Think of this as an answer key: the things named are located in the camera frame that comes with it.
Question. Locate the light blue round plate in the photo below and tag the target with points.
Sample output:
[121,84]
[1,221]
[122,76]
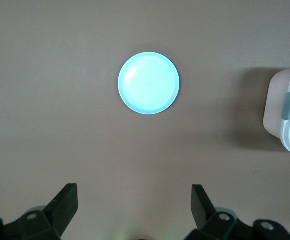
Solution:
[148,83]

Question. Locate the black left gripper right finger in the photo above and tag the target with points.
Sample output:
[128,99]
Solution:
[205,215]

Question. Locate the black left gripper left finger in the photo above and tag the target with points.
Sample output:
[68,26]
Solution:
[60,212]

